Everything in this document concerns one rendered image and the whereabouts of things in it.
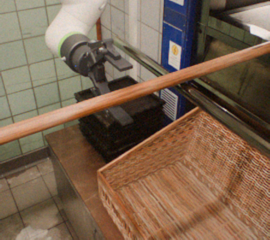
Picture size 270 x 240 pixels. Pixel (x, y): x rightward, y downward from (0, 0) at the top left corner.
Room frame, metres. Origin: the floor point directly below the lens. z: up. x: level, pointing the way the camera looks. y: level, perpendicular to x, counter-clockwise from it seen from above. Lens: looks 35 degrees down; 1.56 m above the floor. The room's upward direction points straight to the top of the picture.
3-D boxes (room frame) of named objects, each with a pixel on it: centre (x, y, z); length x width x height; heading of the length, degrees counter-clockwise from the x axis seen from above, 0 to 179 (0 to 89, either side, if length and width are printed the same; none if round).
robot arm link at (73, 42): (0.78, 0.14, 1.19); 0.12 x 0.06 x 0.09; 121
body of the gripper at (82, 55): (0.71, 0.10, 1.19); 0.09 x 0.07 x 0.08; 31
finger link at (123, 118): (0.60, 0.03, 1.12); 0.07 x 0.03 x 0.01; 31
